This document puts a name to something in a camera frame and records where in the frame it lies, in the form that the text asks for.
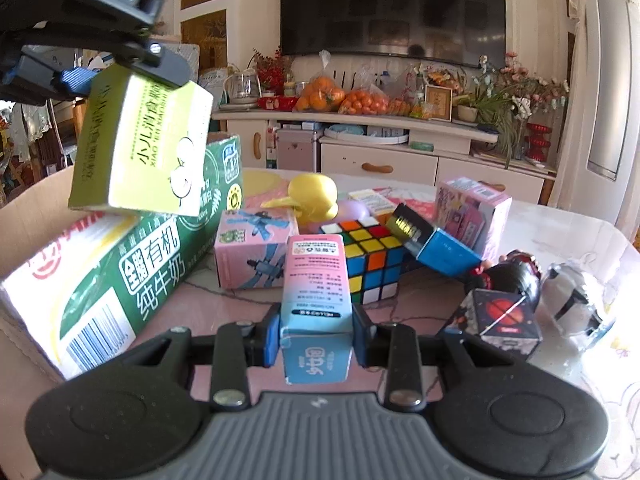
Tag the purple pink toy egg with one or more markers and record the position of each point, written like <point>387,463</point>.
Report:
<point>349,210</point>

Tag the black television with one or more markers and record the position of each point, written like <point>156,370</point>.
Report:
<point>452,31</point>

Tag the pink robot toy box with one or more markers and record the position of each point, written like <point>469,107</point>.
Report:
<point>251,245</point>

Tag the white tv cabinet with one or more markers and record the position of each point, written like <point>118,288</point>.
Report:
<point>434,151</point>

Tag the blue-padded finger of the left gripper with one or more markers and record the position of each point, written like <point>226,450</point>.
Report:
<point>74,83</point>

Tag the yellow toy gun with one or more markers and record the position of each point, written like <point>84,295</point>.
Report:
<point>312,198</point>

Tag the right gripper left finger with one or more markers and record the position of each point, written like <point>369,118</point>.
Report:
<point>239,346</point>

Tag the bag of oranges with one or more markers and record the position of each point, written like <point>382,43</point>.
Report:
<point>321,94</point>

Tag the potted flower plant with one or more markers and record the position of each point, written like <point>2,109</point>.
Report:
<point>506,97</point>

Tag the space pattern cube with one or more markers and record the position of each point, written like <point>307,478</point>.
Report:
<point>502,319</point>

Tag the framed picture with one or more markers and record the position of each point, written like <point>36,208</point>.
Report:
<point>438,103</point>

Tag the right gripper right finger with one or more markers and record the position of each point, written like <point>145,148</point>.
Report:
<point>394,347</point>

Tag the pink blue small carton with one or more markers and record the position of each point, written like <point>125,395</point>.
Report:
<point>316,311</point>

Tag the bag of small tangerines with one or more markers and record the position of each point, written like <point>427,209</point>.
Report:
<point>365,98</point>

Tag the yellow green medicine box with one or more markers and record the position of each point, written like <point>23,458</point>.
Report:
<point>142,145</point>

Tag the black red toy figure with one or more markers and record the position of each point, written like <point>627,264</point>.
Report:
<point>517,273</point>

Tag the orange white medicine box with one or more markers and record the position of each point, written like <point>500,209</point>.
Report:
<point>377,204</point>

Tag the rubiks cube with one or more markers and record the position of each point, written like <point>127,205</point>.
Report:
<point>374,258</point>

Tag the glass kettle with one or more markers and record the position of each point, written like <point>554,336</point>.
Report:
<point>242,90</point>

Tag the pink purple toy box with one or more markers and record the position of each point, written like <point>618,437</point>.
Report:
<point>473,213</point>

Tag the blue black medicine box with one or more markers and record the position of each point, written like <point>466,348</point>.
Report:
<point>430,245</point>

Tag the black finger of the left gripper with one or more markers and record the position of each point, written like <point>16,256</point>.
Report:
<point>150,59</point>

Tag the green milk carton box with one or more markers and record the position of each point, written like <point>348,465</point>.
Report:
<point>85,296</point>

